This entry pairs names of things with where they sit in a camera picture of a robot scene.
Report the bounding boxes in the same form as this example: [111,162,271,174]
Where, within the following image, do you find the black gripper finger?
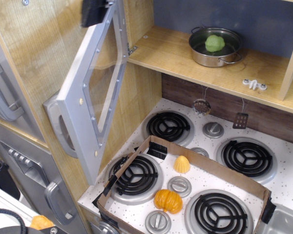
[81,0,112,28]

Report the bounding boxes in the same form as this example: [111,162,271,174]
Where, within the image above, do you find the silver toy microwave door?
[56,0,128,185]

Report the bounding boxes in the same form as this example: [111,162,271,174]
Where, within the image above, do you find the stainless steel pot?
[188,26,242,67]

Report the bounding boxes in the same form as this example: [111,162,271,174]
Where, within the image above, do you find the green toy vegetable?
[205,35,225,52]

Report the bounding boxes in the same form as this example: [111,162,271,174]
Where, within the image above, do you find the back left black burner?
[142,111,195,147]

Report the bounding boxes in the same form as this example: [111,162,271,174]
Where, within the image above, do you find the black burner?
[142,111,195,147]
[215,137,277,185]
[110,154,164,205]
[184,189,254,234]

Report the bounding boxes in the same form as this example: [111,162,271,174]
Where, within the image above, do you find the round hanging strainer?
[192,99,211,116]

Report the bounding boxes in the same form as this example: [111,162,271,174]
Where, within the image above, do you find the back silver stove knob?
[203,122,224,138]

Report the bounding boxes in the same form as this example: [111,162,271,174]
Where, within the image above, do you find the silver stove knob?
[145,211,171,234]
[203,122,224,138]
[167,176,192,198]

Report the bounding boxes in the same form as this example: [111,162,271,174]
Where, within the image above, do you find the grey water dispenser panel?
[0,141,49,188]

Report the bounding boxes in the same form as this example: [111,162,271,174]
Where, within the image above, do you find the small middle silver knob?
[191,147,209,158]

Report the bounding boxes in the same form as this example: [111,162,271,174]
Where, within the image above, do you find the white plastic door latch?
[242,79,267,91]

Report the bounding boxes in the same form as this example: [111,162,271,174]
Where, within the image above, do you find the front left black burner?
[110,154,164,205]

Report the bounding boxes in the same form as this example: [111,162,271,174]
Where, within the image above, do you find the hanging toy spatula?
[232,113,249,129]

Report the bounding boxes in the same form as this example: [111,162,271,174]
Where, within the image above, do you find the black device at left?
[0,160,21,200]

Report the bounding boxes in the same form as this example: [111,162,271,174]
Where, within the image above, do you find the centre silver stove knob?
[167,176,192,198]

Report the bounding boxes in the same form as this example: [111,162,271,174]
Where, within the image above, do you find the orange toy pumpkin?
[153,189,183,214]

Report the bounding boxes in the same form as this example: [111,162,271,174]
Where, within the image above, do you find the brown cardboard barrier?
[91,136,270,234]

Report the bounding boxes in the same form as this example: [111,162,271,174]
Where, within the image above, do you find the silver oven knob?
[99,221,119,234]

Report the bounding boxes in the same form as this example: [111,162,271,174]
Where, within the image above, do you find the orange toy at bottom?
[29,215,54,230]

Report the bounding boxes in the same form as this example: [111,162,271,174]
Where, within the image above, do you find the back right black burner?
[215,137,277,185]

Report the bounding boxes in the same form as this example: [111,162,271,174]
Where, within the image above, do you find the front silver stove knob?
[145,211,171,234]

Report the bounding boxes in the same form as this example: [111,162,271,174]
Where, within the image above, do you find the front right black burner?
[184,189,254,234]

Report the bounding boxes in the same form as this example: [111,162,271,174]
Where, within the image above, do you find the silver toy sink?
[256,204,293,234]

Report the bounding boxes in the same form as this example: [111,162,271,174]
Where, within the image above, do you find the grey wall phone holder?
[43,92,78,158]

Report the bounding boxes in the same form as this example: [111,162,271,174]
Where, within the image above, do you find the lower grey fridge handle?
[44,182,73,225]

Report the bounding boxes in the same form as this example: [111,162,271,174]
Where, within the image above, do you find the black braided cable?
[0,208,29,234]

